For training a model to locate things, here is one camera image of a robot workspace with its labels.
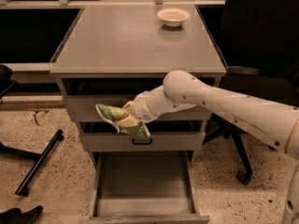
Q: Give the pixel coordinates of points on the black object bottom left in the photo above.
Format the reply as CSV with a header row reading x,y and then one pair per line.
x,y
16,216

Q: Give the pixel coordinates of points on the white paper bowl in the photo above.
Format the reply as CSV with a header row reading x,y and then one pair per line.
x,y
173,16

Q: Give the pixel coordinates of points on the top grey drawer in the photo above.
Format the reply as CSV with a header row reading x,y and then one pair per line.
x,y
82,94

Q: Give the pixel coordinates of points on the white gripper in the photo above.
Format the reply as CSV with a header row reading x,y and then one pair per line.
x,y
139,110

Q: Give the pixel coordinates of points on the grey drawer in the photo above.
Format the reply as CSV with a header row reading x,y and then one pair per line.
x,y
82,94
144,188
164,135

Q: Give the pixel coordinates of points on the black office chair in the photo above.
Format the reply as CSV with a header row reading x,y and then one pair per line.
x,y
259,41

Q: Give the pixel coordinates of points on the bottom grey drawer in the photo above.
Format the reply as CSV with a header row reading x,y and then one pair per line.
x,y
144,188

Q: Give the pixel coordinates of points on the middle grey drawer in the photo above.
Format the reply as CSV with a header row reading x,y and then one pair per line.
x,y
164,135

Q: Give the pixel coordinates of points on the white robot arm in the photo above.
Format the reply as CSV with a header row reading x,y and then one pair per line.
x,y
275,124

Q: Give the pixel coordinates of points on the green jalapeno chip bag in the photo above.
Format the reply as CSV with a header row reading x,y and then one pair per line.
x,y
111,114

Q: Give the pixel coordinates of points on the grey drawer cabinet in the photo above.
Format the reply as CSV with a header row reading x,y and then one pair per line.
x,y
130,41

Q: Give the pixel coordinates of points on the black chair seat left edge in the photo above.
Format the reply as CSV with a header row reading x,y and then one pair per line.
x,y
6,83

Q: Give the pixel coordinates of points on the black chair base leg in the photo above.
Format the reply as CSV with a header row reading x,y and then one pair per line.
x,y
38,158

